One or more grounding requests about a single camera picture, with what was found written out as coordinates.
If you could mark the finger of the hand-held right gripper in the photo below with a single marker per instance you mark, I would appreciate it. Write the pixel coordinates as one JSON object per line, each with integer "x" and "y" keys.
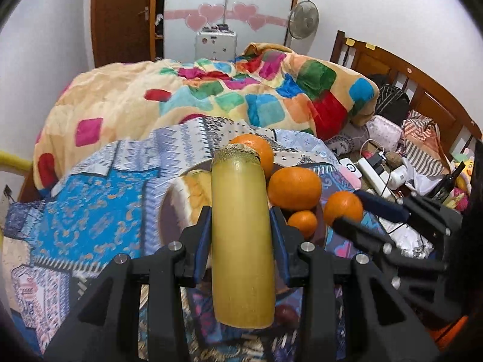
{"x": 351, "y": 228}
{"x": 381, "y": 205}

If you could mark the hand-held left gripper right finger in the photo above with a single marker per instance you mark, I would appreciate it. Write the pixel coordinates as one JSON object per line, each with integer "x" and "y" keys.
{"x": 277, "y": 241}

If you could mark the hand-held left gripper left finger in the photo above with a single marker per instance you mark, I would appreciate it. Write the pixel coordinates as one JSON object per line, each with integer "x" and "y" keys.
{"x": 203, "y": 233}

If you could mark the small tangerine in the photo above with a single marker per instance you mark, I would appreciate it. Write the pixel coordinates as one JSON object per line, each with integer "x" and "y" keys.
{"x": 302, "y": 223}
{"x": 343, "y": 205}

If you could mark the purple plate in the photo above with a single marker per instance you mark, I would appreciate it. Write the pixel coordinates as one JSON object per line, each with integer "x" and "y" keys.
{"x": 171, "y": 222}

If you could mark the yellow sugarcane piece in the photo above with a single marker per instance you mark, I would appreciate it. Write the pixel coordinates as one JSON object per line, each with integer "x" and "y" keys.
{"x": 241, "y": 233}

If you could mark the pomelo wedge with yellow peel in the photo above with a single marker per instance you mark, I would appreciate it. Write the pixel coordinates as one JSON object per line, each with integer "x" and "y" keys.
{"x": 192, "y": 196}

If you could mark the large orange with sticker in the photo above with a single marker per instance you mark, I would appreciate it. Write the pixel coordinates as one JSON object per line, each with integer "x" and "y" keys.
{"x": 294, "y": 188}

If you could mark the white power strip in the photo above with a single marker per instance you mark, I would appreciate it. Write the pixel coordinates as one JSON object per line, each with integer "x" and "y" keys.
{"x": 371, "y": 173}

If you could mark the white bottle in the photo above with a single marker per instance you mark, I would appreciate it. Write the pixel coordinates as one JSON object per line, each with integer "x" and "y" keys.
{"x": 400, "y": 175}

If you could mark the white power bank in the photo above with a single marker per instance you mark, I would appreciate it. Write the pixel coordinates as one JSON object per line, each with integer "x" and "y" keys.
{"x": 349, "y": 167}

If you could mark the dark wine bottle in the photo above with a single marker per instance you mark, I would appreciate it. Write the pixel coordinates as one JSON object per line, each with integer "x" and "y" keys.
{"x": 447, "y": 184}

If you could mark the striped cloth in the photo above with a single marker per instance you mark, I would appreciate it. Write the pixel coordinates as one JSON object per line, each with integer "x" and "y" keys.
{"x": 426, "y": 147}

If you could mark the dark red plum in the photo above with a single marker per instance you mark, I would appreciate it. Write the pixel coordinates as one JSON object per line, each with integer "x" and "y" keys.
{"x": 286, "y": 315}

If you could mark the yellow plush toy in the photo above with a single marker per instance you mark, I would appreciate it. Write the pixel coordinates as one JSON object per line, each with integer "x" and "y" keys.
{"x": 468, "y": 166}

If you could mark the black backpack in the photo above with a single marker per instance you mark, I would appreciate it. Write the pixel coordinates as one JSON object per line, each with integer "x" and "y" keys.
{"x": 392, "y": 100}

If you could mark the blue patterned bed sheet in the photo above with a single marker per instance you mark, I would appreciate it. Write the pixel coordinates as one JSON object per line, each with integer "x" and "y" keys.
{"x": 94, "y": 203}

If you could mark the wooden bed headboard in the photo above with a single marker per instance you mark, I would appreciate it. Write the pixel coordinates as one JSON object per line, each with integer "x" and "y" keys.
{"x": 426, "y": 98}

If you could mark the colourful checked blanket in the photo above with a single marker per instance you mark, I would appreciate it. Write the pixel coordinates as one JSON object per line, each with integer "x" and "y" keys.
{"x": 132, "y": 83}

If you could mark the white appliance box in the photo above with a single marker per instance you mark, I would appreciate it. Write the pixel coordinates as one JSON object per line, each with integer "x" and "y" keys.
{"x": 215, "y": 47}

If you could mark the standing fan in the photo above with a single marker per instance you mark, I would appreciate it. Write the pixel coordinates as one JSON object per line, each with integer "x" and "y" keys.
{"x": 303, "y": 19}

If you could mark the yellow foam tube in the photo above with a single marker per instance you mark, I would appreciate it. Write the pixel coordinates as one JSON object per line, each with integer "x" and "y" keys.
{"x": 15, "y": 160}

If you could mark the brown wooden wardrobe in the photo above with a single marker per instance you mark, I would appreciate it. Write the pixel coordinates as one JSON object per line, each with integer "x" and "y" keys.
{"x": 160, "y": 7}

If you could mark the brown wooden door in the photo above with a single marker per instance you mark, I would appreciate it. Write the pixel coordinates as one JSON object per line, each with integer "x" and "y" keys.
{"x": 120, "y": 19}

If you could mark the wall socket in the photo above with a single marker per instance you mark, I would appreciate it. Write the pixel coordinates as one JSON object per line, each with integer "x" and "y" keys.
{"x": 6, "y": 191}

